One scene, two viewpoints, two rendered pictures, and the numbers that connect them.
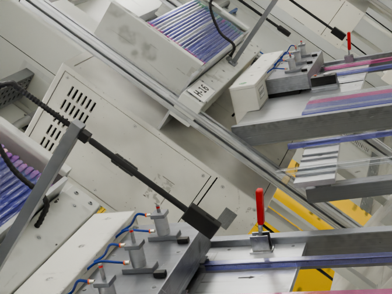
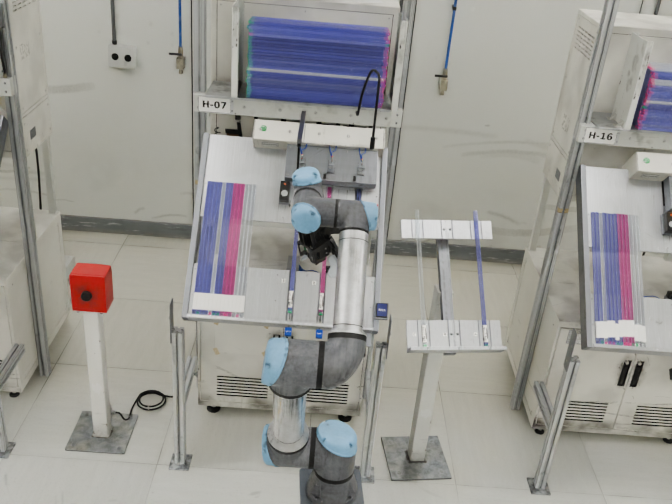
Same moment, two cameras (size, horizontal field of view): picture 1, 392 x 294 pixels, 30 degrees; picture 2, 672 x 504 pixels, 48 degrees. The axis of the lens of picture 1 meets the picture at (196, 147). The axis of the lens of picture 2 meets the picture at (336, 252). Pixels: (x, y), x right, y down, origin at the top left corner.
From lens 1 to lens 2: 242 cm
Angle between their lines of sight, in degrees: 68
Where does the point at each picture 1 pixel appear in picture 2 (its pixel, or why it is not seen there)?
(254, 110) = (628, 174)
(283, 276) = not seen: hidden behind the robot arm
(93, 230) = (363, 135)
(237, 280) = not seen: hidden behind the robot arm
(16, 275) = (322, 118)
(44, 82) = not seen: outside the picture
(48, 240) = (352, 119)
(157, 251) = (347, 169)
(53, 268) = (328, 131)
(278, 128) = (579, 198)
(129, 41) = (632, 66)
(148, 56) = (627, 85)
